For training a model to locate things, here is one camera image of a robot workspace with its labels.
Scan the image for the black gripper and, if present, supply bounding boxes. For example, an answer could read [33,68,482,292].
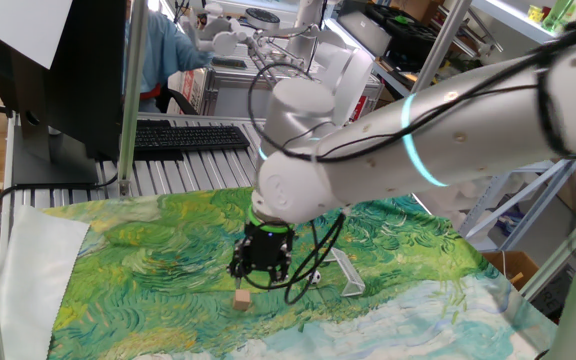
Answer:
[226,223,295,290]

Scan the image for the small wooden cube block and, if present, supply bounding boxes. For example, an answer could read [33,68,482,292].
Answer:
[232,288,253,312]

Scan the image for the white toy soccer goal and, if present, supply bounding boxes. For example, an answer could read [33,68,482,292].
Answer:
[328,247,367,298]

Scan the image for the painted landscape table cloth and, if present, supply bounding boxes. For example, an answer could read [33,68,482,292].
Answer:
[42,187,559,360]

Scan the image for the black computer keyboard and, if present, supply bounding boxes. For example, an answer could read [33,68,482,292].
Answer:
[132,119,252,162]

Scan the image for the silver aluminium case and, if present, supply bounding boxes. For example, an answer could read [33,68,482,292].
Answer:
[202,64,385,121]

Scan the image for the black office chair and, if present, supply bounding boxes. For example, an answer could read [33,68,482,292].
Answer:
[155,87,200,116]

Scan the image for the person in blue shirt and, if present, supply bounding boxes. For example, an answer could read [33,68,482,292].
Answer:
[125,7,214,114]

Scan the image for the white fabric sheet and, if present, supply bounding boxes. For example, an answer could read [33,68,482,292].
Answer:
[0,204,92,360]

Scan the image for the round black device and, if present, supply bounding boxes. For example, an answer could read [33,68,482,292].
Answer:
[245,7,282,33]

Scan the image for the small brown cardboard box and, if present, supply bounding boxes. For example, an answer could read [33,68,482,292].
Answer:
[482,249,542,292]

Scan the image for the black computer monitor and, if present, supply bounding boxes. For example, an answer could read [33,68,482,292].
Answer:
[0,0,129,187]

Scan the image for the black tool case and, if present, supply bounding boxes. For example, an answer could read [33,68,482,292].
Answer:
[365,2,440,72]

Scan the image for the black plastic crate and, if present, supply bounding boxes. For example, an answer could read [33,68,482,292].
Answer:
[531,269,576,317]

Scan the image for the white paper sheet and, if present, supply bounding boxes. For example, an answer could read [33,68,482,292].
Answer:
[0,0,74,70]

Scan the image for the green transparent bottle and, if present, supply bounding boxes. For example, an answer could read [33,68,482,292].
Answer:
[541,0,576,32]

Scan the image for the green wrist adapter ring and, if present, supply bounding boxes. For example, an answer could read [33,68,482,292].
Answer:
[246,204,295,235]

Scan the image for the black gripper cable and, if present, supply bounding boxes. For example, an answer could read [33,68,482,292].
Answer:
[240,212,348,306]

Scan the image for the black monitor cable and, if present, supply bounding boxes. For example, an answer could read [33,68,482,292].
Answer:
[0,172,120,251]

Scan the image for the grey metal shelf frame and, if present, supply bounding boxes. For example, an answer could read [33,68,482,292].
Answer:
[460,158,576,252]

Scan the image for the black camera cable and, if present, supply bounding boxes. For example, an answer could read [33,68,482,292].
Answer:
[246,14,576,164]

